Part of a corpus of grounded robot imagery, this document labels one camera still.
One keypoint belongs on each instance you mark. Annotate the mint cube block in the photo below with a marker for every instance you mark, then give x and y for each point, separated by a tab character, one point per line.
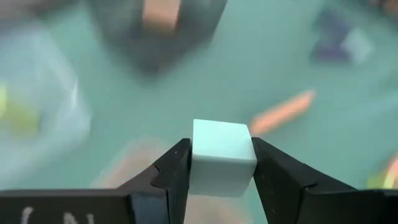
222	155
356	46

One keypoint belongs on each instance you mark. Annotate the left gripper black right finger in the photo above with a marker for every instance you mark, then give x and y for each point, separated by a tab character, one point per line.
311	202

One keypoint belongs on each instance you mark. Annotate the long orange block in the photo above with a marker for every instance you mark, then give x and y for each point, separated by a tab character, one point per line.
281	112

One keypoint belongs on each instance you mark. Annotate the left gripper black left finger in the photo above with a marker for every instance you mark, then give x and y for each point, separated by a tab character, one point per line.
93	208

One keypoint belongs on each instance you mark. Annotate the dark grey plastic bin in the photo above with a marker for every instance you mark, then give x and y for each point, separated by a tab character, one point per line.
124	37

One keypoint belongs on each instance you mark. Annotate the short thick orange block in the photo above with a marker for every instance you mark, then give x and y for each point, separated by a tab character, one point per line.
161	14

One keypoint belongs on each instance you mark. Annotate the long purple block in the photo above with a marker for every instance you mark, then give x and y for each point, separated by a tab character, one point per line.
329	51

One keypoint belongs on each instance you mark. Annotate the yellow-green cube block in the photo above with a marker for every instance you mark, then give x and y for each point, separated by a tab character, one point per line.
18	121

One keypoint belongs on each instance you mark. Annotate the clear plastic bin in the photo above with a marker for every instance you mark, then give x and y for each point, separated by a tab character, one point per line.
62	93

